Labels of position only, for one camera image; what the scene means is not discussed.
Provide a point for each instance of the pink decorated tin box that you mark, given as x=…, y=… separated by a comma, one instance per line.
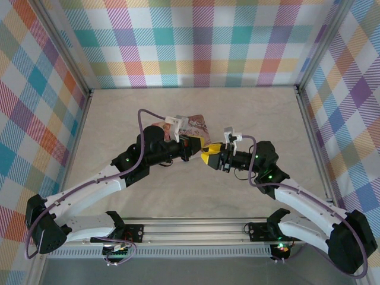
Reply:
x=200, y=126

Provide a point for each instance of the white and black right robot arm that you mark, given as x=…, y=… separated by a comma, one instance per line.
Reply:
x=297, y=199

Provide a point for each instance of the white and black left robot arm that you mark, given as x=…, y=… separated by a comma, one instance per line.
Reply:
x=89, y=187

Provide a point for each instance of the right controller board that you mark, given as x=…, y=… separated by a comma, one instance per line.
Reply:
x=280, y=249

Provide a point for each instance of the controller board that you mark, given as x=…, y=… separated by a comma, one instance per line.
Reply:
x=117, y=252
x=280, y=249

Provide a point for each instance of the left controller board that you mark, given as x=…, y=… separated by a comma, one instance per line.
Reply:
x=117, y=252

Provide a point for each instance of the aluminium table side rail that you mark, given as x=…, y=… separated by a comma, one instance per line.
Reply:
x=314, y=142
x=74, y=142

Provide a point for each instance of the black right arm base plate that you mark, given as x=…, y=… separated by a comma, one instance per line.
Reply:
x=256, y=231

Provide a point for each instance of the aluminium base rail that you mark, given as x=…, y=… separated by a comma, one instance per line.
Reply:
x=193, y=233

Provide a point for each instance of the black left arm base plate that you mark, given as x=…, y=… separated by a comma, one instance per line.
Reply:
x=135, y=233

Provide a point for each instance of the aluminium frame post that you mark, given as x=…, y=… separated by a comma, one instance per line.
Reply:
x=62, y=44
x=323, y=44

